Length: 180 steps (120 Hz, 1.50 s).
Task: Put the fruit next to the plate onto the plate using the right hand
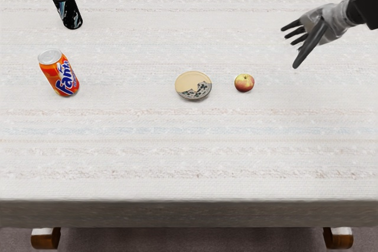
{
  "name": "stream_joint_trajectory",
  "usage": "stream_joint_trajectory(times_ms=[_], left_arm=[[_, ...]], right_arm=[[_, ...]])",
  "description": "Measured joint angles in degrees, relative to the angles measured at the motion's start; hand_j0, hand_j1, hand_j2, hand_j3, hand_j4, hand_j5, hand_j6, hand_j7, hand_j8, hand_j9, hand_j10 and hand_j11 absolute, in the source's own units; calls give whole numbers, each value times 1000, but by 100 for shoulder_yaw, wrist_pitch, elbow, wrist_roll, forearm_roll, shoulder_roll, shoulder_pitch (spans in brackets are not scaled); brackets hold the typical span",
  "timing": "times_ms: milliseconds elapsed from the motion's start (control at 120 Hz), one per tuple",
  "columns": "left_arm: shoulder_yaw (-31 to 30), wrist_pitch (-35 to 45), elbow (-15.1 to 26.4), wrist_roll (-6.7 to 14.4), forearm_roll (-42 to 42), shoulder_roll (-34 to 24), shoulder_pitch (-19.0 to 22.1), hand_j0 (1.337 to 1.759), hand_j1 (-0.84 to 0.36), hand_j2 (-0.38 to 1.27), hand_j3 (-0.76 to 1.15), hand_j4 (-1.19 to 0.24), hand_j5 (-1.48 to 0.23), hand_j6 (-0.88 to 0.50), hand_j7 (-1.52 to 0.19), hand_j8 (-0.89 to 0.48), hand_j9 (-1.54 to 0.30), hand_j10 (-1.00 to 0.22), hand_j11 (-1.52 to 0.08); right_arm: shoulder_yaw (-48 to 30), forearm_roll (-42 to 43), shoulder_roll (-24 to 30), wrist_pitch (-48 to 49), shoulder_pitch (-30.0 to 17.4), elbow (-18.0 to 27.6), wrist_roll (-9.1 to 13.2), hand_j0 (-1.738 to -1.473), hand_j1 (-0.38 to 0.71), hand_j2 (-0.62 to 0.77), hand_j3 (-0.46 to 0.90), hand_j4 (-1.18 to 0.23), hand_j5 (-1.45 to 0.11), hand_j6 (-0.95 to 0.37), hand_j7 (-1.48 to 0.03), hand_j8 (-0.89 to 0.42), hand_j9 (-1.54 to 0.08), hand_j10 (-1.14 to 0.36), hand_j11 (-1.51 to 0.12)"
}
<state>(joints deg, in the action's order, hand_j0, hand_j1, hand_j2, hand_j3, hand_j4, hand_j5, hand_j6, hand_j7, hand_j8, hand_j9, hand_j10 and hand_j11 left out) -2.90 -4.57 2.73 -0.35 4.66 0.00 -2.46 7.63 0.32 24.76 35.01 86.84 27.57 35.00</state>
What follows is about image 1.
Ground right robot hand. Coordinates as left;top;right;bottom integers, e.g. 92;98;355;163
280;0;357;70

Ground cream plate with printed pattern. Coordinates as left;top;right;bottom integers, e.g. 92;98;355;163
174;70;213;102

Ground red yellow apple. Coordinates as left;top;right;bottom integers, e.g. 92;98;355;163
234;73;255;93

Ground black soda can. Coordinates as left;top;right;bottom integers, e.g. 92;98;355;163
51;0;83;30

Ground orange soda can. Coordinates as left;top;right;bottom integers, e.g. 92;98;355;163
37;48;80;97

